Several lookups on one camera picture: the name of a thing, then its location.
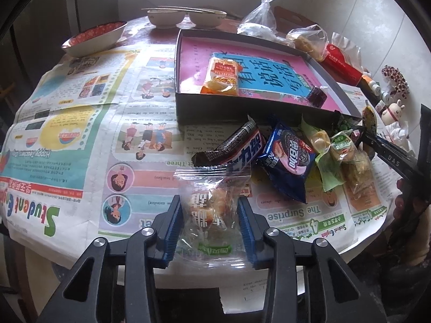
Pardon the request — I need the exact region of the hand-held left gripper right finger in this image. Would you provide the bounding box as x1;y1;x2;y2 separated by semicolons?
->
237;195;388;323

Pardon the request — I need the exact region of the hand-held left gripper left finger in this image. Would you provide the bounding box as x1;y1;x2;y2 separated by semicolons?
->
35;194;184;323

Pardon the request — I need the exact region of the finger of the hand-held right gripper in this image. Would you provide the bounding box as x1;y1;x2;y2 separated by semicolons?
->
352;126;384;152

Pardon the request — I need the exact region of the round pastry with green label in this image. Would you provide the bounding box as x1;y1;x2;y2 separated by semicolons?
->
330;131;357;162

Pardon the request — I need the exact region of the clear packet of crumbly snack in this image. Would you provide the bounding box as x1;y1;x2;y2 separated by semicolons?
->
342;151;374;196

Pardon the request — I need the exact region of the blue cookie packet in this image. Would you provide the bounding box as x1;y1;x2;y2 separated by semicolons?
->
256;116;317;204

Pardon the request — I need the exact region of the black chocolate bar packet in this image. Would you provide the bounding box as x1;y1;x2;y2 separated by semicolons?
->
191;114;268;175

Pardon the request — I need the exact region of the grey cardboard box tray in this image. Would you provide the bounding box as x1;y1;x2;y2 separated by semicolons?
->
174;29;362;128

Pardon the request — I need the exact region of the person's right hand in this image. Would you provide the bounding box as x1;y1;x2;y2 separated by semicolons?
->
392;179;406;223

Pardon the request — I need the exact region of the black green pea packet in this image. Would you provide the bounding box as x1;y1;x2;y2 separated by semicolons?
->
332;111;362;138

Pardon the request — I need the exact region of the crumpled white tissue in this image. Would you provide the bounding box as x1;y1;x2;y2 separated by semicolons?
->
384;121;415;152

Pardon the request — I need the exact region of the white rabbit figurine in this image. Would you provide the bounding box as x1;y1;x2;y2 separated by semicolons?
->
377;99;406;127

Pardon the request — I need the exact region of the printed newspaper sheet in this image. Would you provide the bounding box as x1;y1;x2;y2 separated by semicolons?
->
0;44;189;266
337;82;373;117
98;108;403;254

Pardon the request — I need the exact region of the green wrapped yellow pastry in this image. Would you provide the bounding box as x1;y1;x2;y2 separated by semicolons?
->
301;114;346;192

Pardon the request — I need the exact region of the orange white medicine bottle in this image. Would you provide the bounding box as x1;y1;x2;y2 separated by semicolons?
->
362;73;380;90

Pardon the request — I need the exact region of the purple jelly candy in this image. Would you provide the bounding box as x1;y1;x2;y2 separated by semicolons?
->
308;87;327;108

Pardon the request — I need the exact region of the red tissue pack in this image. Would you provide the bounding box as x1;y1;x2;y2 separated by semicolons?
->
320;33;364;86

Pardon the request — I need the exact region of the plastic bag with pastry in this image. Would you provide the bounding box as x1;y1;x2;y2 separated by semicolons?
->
286;25;329;58

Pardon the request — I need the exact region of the wooden chair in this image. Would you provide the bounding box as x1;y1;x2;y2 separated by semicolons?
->
273;6;304;31

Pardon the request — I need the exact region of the orange bread packet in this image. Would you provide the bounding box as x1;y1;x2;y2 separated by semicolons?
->
201;57;242;96

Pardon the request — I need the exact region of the clear plastic bag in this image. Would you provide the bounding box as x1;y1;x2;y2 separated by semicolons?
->
237;0;287;41

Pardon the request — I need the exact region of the white bowl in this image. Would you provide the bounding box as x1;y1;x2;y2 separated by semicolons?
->
147;9;187;29
189;8;228;30

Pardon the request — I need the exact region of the red patterned bowl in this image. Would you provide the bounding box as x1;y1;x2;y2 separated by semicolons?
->
61;21;128;58

